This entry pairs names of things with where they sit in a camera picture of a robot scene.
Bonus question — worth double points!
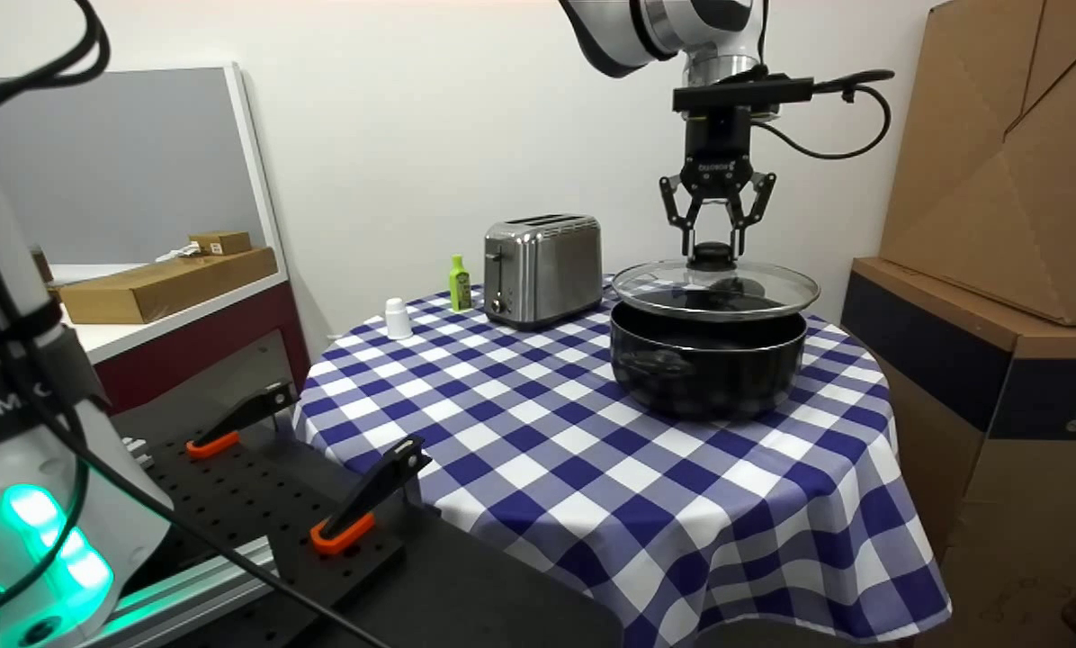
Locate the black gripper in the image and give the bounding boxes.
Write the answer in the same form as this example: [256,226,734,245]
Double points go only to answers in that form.
[658,105,784,263]

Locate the glass lid with black knob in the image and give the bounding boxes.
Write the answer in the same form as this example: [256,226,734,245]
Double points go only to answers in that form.
[607,241,824,327]

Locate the black pot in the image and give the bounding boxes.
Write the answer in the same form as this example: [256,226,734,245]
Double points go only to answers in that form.
[607,298,809,425]

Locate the silver toaster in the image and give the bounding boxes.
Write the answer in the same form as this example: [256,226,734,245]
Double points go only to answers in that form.
[482,213,605,330]

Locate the small green bottle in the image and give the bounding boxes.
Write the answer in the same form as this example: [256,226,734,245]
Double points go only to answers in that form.
[445,250,475,313]

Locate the large brown cardboard box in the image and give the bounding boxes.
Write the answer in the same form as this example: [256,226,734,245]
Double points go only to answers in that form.
[879,0,1076,330]

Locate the blue white checkered tablecloth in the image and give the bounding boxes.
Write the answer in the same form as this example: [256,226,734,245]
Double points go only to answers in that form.
[290,268,958,648]

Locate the small white shaker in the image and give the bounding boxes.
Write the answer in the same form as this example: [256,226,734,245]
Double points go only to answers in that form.
[381,295,418,347]

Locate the cardboard box with blue band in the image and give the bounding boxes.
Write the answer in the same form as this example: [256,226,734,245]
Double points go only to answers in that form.
[837,256,1076,648]

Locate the small cardboard piece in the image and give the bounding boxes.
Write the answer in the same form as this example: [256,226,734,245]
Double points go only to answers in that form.
[186,232,256,259]

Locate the black perforated board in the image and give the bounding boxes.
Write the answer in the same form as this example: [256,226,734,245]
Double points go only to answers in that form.
[115,401,442,621]

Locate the white desk with red front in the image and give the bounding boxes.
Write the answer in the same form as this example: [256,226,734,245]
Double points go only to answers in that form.
[44,256,313,418]

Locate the flat cardboard box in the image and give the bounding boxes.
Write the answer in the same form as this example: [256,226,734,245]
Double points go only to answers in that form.
[57,245,280,327]

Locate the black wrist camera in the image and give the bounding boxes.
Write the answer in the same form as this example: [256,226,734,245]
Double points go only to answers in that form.
[669,64,900,118]

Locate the black camera cable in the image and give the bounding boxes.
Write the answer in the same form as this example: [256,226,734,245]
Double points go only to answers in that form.
[757,79,897,165]

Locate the black clamp with orange handle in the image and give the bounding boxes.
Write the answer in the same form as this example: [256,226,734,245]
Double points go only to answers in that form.
[307,435,434,561]
[181,377,301,463]

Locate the grey panel with white frame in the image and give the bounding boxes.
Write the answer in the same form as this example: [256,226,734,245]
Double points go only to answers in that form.
[0,63,294,295]

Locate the thin black cable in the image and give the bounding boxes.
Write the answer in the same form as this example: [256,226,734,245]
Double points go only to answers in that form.
[27,393,400,648]

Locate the aluminium rail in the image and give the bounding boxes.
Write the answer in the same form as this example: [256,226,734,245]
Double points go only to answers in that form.
[87,537,284,648]

